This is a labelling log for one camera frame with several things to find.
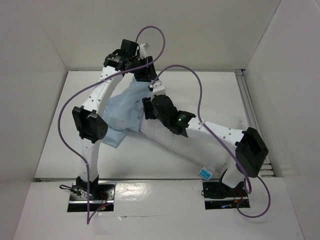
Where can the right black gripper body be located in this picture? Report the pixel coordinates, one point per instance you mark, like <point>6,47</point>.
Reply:
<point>147,108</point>

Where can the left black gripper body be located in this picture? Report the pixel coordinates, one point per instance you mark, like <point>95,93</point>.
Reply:
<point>143,74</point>

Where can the light blue pillowcase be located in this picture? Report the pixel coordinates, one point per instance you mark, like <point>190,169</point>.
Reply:
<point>124,112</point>

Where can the white pillow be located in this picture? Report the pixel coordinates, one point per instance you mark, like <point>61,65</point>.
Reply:
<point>202,152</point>

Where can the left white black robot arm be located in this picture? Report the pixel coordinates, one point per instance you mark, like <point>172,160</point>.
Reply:
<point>130,58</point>

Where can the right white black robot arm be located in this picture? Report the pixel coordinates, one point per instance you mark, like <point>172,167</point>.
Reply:
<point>246,147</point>

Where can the blue white pillow label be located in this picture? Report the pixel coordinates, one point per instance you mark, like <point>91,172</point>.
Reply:
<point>205,173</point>

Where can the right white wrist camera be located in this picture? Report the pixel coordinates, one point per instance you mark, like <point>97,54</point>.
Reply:
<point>157,89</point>

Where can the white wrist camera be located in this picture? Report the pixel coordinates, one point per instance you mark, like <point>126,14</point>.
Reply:
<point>143,48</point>
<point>157,89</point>

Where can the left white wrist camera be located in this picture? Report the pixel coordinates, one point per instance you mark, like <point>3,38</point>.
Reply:
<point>143,48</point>

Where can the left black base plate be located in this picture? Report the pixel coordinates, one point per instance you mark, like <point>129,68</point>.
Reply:
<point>104,198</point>

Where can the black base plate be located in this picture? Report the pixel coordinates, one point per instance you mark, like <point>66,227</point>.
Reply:
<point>218,196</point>
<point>104,198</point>

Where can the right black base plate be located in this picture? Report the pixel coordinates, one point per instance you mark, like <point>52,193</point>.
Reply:
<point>218,196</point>

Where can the aluminium extrusion rail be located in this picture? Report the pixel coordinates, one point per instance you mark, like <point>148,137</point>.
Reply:
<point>267,168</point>

